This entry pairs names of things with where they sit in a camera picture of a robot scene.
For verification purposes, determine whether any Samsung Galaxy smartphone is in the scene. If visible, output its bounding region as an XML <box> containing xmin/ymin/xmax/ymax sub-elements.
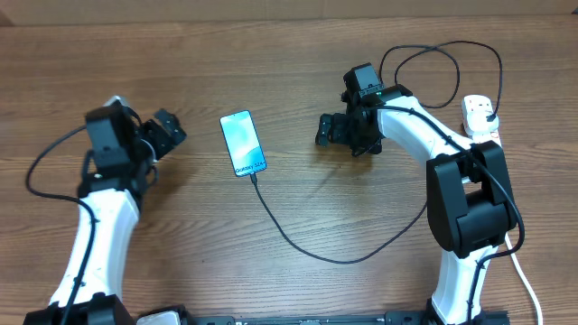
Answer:
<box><xmin>219</xmin><ymin>110</ymin><xmax>267</xmax><ymax>177</ymax></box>

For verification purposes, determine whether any black USB charging cable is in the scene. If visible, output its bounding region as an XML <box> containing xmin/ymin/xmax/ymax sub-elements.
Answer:
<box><xmin>249</xmin><ymin>41</ymin><xmax>504</xmax><ymax>265</ymax></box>

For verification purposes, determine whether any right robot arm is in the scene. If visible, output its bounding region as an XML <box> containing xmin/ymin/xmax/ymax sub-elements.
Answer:
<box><xmin>315</xmin><ymin>63</ymin><xmax>520</xmax><ymax>324</ymax></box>

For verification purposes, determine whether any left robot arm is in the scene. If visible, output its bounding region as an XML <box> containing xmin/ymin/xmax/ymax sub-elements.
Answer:
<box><xmin>23</xmin><ymin>96</ymin><xmax>186</xmax><ymax>325</ymax></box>

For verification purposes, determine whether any white charger plug adapter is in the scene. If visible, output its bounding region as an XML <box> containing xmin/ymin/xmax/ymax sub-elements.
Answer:
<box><xmin>463</xmin><ymin>111</ymin><xmax>499</xmax><ymax>136</ymax></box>

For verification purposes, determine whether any white power strip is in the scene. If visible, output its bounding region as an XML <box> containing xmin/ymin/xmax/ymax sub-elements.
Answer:
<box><xmin>461</xmin><ymin>95</ymin><xmax>502</xmax><ymax>146</ymax></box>

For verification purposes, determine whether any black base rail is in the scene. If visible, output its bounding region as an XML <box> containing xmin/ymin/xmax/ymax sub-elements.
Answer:
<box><xmin>135</xmin><ymin>306</ymin><xmax>511</xmax><ymax>325</ymax></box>

